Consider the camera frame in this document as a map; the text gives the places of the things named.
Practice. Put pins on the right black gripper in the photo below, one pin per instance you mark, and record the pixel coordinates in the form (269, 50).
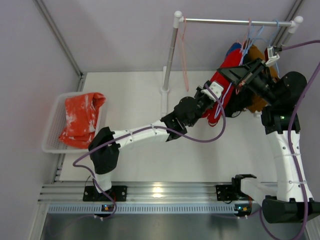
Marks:
(251, 77)

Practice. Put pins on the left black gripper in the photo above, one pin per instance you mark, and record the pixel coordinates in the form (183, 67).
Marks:
(202, 95)

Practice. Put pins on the red trousers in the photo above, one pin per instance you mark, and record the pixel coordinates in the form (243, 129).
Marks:
(231, 61)

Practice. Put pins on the orange white patterned trousers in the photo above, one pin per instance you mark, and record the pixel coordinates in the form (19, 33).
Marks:
(81, 114)

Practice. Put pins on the blue patterned trousers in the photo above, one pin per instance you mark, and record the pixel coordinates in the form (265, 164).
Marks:
(235, 46)

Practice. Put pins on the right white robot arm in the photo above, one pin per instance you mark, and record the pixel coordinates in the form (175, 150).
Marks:
(292, 199)

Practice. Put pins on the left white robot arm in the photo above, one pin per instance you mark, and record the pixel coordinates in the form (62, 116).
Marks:
(107, 144)

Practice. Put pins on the black trousers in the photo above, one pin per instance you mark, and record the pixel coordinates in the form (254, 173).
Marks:
(238, 102)

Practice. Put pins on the brown trousers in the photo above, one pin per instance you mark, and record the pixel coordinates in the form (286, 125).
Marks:
(257, 102)

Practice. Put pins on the white clothes rack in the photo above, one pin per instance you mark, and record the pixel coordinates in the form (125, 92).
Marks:
(290, 25)

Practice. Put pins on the white plastic laundry basket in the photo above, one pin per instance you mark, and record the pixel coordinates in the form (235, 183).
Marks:
(57, 123)

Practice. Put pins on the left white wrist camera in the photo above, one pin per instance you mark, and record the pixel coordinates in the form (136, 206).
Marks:
(213, 90)

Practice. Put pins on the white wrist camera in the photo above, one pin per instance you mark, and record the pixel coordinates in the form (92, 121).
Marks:
(213, 90)
(271, 55)

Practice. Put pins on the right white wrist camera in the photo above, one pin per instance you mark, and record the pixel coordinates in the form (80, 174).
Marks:
(271, 55)

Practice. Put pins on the aluminium mounting rail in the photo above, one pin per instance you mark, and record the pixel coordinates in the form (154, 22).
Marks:
(137, 192)

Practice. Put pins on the grey slotted cable duct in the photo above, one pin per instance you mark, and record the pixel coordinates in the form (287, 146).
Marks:
(144, 208)

